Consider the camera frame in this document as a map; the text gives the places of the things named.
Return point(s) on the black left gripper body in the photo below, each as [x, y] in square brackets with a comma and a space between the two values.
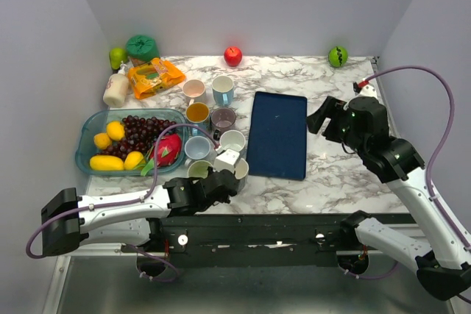
[225, 200]

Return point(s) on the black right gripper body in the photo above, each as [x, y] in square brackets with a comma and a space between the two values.
[338, 130]

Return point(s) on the light green mug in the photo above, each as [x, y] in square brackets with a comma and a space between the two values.
[199, 169]

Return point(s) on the dark grey-blue mug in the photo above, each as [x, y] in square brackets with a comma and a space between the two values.
[241, 173]

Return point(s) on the blue mug white base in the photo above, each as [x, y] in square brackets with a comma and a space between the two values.
[232, 140]

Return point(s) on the purple mug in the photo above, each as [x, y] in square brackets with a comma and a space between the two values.
[221, 120]

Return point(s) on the blue butterfly mug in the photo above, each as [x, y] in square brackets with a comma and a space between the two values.
[198, 114]

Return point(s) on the light blue hexagonal mug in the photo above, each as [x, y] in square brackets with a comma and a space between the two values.
[223, 91]

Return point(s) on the pink mug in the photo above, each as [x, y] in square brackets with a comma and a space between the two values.
[194, 91]

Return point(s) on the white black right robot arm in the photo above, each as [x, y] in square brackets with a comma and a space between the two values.
[442, 262]

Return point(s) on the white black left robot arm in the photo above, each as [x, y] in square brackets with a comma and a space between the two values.
[70, 221]

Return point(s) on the dark blue tray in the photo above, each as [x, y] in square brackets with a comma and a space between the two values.
[277, 142]

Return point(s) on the red dragon fruit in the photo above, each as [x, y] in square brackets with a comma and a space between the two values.
[167, 152]

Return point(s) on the green watermelon ball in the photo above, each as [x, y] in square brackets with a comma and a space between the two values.
[337, 56]

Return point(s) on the dark purple grapes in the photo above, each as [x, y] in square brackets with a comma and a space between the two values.
[140, 135]

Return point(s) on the red apple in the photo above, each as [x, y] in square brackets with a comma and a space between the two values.
[233, 56]

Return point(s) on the orange snack bag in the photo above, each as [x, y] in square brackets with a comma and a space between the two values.
[153, 77]

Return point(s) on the clear blue plastic bowl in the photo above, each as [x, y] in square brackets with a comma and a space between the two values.
[97, 124]

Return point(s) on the cream lotion bottle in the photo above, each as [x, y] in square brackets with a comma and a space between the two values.
[117, 87]

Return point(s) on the green wrapped cup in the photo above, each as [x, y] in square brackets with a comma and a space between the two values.
[141, 49]

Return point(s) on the green pear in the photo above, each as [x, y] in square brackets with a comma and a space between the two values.
[117, 56]

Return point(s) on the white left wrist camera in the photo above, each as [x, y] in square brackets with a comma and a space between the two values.
[227, 160]

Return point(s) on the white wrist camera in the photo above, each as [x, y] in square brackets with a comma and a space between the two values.
[362, 89]
[227, 160]

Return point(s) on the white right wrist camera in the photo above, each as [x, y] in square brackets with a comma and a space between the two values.
[362, 89]

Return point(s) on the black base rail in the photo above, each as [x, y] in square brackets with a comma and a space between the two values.
[225, 241]

